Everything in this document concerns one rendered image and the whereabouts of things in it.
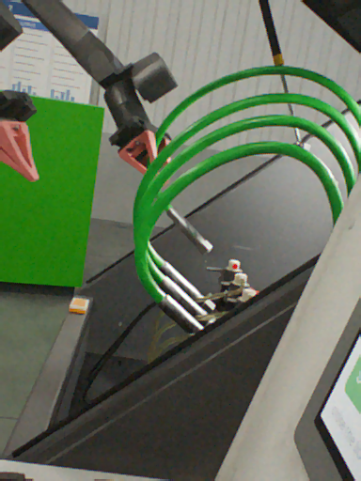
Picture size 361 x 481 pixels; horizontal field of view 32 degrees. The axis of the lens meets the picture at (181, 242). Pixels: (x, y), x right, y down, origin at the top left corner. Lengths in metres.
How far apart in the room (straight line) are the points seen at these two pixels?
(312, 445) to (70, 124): 3.82
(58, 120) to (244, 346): 3.63
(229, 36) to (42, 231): 4.03
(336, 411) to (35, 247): 3.91
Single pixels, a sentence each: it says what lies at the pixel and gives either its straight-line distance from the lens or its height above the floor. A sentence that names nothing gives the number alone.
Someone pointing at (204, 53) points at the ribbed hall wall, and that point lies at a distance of 7.50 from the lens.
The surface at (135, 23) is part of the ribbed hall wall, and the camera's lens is 7.45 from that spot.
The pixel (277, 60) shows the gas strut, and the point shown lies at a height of 1.46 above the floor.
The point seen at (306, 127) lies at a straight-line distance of 0.78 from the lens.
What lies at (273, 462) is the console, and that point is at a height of 1.08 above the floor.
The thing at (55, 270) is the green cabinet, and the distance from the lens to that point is 4.34.
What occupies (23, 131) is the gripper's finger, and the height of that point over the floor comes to 1.28.
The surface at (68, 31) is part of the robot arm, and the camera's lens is 1.23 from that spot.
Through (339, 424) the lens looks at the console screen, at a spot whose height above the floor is 1.16.
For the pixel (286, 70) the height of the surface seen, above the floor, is 1.42.
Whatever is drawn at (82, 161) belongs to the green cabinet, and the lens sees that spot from 4.22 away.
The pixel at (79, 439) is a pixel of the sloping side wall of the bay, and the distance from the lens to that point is 0.67.
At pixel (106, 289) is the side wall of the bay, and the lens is 1.29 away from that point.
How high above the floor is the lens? 1.33
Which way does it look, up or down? 11 degrees down
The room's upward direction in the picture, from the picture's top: 9 degrees clockwise
